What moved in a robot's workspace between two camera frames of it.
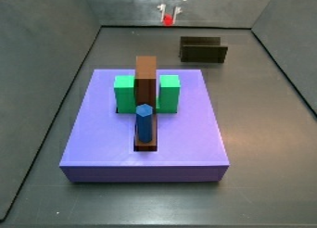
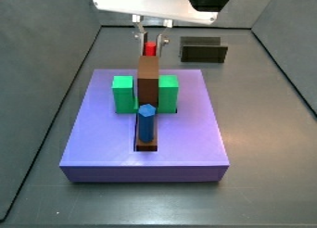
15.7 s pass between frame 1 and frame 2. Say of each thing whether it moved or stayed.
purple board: stayed
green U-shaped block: stayed
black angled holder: stayed
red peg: moved
